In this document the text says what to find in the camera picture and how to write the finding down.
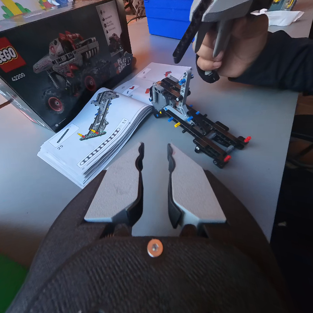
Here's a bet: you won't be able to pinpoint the yellow green lego bricks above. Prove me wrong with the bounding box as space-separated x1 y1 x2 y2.
0 0 32 20

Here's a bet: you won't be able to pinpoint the blue plastic bin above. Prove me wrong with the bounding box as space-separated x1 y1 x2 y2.
144 0 196 40

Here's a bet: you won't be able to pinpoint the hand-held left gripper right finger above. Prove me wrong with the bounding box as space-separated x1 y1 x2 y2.
167 143 227 236

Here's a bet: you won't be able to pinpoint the person's right forearm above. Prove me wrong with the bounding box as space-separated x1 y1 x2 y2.
229 30 313 93

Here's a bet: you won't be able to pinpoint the dark chair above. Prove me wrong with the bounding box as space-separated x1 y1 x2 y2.
285 114 313 169

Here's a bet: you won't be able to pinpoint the person's dark clothed body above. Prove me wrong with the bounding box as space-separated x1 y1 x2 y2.
270 169 313 301

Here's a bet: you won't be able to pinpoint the black lego set box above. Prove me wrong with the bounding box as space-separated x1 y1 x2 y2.
0 0 134 132

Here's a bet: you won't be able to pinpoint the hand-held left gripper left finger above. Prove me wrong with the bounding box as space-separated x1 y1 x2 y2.
84 142 145 236

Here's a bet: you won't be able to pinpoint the long black lego beam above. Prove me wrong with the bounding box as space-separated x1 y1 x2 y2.
172 0 212 64

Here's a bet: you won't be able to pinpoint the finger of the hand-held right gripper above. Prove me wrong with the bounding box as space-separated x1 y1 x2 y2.
190 0 203 22
202 0 253 23

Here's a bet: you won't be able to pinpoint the green blurred object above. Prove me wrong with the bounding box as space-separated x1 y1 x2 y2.
0 254 28 313

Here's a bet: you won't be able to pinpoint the lego instruction booklet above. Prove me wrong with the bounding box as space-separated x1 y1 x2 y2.
37 62 192 189

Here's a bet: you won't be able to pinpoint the black lego chassis model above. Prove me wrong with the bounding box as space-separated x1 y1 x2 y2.
148 68 252 169

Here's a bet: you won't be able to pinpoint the white crumpled paper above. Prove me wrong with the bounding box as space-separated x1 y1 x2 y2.
251 8 305 27

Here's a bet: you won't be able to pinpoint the person's right hand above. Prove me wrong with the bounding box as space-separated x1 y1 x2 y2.
193 15 269 79

